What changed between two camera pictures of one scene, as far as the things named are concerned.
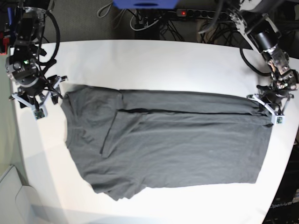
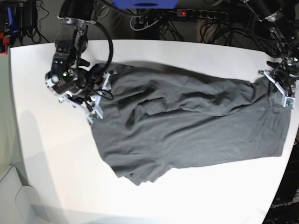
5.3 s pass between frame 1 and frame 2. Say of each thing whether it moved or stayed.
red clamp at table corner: stayed
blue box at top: stayed
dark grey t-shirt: moved
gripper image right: moved
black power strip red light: stayed
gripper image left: moved
